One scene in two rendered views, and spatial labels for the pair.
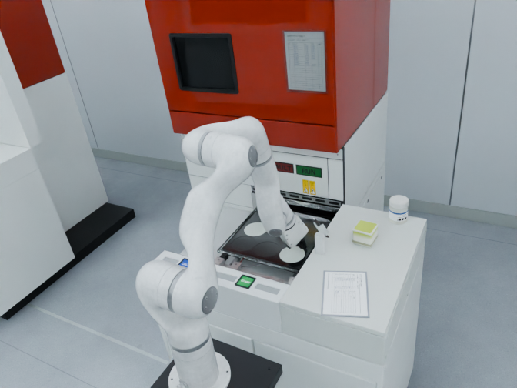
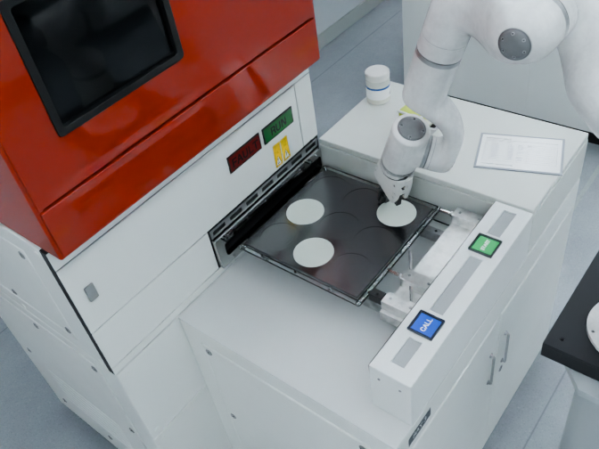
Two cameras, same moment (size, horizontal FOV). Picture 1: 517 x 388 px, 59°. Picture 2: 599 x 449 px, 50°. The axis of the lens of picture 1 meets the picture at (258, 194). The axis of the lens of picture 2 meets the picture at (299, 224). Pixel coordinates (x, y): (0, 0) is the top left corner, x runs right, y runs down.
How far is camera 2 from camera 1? 178 cm
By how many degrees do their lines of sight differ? 61
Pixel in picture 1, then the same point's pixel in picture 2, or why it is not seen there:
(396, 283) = (505, 115)
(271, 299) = (527, 219)
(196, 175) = (109, 317)
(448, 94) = not seen: hidden behind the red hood
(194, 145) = (559, 15)
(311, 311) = (553, 183)
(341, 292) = (519, 155)
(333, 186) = (306, 122)
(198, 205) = not seen: outside the picture
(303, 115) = (279, 27)
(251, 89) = (203, 31)
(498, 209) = not seen: hidden behind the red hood
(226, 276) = (465, 270)
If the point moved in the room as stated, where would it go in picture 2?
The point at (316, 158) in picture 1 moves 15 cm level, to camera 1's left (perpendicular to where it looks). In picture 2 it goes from (283, 96) to (274, 131)
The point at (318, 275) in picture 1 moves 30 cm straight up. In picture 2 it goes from (480, 172) to (488, 65)
